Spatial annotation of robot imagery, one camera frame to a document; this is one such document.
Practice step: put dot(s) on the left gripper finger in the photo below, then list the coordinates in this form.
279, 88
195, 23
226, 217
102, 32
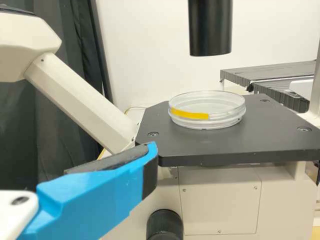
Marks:
100, 200

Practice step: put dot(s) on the petri dish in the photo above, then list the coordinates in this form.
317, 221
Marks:
207, 110

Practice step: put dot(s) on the cream microscope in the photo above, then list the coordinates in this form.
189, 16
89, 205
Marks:
75, 95

